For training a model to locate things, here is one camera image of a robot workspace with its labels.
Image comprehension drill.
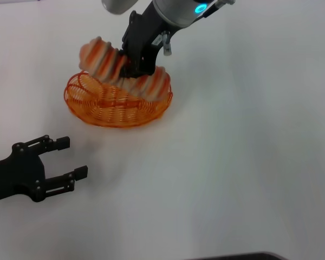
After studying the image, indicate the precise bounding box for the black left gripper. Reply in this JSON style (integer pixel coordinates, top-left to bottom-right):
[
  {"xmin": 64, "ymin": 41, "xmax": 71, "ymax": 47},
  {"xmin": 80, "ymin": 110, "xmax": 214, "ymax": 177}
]
[{"xmin": 0, "ymin": 134, "xmax": 89, "ymax": 209}]

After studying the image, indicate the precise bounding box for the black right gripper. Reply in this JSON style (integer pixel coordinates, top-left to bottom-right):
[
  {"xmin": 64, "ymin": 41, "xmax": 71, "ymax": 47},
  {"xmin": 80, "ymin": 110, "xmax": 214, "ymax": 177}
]
[{"xmin": 118, "ymin": 10, "xmax": 166, "ymax": 80}]

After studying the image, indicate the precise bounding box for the orange striped bread roll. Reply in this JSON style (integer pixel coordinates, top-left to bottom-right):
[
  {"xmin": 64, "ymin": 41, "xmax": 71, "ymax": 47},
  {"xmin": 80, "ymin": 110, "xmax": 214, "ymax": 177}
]
[{"xmin": 79, "ymin": 36, "xmax": 172, "ymax": 103}]

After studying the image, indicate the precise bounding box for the orange wire coil basket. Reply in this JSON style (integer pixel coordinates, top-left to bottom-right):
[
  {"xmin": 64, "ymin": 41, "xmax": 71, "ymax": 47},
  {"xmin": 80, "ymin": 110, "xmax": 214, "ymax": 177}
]
[{"xmin": 63, "ymin": 69, "xmax": 174, "ymax": 130}]

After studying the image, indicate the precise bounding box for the black robot torso edge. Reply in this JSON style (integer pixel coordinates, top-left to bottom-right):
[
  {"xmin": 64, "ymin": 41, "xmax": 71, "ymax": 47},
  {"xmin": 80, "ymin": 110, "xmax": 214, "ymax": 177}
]
[{"xmin": 184, "ymin": 251, "xmax": 284, "ymax": 260}]

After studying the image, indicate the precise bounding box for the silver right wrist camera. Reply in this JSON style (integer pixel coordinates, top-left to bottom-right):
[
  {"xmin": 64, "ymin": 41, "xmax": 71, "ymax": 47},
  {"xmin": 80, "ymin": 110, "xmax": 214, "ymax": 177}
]
[{"xmin": 101, "ymin": 0, "xmax": 138, "ymax": 15}]

